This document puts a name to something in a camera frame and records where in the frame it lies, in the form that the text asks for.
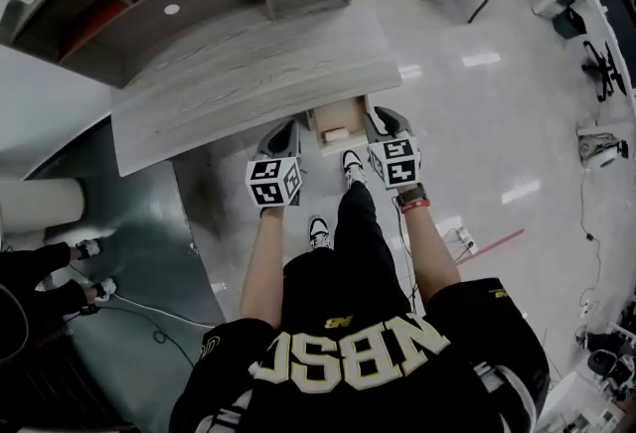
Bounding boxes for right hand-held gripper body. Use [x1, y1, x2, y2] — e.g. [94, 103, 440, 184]
[362, 105, 423, 192]

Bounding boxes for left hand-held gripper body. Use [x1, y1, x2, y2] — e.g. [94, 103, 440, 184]
[245, 118, 305, 209]

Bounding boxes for wooden desk drawer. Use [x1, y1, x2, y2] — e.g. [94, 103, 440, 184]
[305, 94, 372, 158]

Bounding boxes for person's left forearm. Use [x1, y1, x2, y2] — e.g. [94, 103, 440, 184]
[239, 206, 288, 329]

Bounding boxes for person's right forearm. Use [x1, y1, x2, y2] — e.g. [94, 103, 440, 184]
[395, 182, 463, 304]

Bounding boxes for grey wooden desk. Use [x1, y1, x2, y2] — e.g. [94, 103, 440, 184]
[109, 3, 402, 178]

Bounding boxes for black wrist watch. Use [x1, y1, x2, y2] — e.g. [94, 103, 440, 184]
[396, 183, 428, 208]

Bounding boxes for person's right white shoe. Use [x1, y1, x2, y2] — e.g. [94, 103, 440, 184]
[341, 149, 370, 190]

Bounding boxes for person's white shoe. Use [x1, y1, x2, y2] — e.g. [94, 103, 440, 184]
[341, 149, 370, 190]
[308, 216, 334, 251]

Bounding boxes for person's left white shoe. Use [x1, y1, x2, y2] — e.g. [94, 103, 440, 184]
[308, 216, 334, 251]

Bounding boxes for person's black trousers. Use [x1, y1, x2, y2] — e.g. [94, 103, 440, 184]
[281, 181, 414, 323]

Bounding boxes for white power strip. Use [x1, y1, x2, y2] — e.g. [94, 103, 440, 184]
[445, 226, 479, 257]

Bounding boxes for red floor strip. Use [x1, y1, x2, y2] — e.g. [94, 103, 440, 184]
[456, 228, 526, 267]

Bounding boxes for white grey floor device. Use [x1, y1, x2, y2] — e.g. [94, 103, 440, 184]
[575, 124, 630, 169]

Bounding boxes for person's black jersey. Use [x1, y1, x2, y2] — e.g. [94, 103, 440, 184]
[168, 249, 552, 433]

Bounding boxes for black office chair base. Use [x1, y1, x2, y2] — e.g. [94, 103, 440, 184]
[580, 40, 628, 103]

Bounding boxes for white cylinder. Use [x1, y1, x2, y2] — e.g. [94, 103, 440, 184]
[0, 177, 88, 243]

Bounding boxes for white floor cable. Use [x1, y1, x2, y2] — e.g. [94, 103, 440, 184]
[111, 292, 218, 329]

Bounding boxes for black floor cable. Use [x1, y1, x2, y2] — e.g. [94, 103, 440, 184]
[578, 165, 605, 318]

